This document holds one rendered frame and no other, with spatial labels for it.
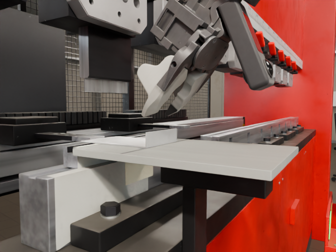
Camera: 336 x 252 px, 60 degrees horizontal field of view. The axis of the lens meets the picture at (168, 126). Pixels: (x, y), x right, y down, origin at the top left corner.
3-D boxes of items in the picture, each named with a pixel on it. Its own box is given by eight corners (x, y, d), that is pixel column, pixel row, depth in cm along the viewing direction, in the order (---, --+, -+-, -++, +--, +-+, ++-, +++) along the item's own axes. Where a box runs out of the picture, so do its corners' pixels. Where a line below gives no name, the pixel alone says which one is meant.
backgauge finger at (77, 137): (69, 153, 45) (69, 121, 45) (-19, 142, 58) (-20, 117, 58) (120, 144, 55) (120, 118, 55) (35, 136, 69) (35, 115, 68)
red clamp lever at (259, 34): (263, 29, 100) (267, 51, 107) (251, 31, 102) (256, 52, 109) (262, 32, 99) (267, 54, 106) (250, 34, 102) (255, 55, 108)
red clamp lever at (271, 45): (275, 40, 117) (278, 58, 124) (264, 41, 119) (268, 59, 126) (274, 43, 116) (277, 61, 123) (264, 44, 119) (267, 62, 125)
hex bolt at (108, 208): (111, 220, 39) (111, 208, 39) (96, 216, 41) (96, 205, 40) (124, 213, 41) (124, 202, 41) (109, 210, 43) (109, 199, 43)
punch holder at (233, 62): (234, 66, 88) (234, 10, 86) (207, 68, 92) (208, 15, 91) (248, 71, 100) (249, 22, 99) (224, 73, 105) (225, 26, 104)
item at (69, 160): (77, 168, 41) (77, 147, 41) (63, 166, 43) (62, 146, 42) (156, 150, 58) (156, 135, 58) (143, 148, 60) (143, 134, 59)
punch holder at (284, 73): (282, 83, 156) (283, 52, 155) (266, 84, 160) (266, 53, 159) (287, 85, 169) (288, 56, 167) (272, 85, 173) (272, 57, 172)
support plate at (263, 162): (271, 181, 26) (271, 170, 26) (72, 155, 40) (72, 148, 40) (298, 153, 42) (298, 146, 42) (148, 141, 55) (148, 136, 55)
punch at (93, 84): (89, 91, 43) (88, 25, 42) (79, 91, 44) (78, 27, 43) (131, 93, 52) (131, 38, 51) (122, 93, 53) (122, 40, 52)
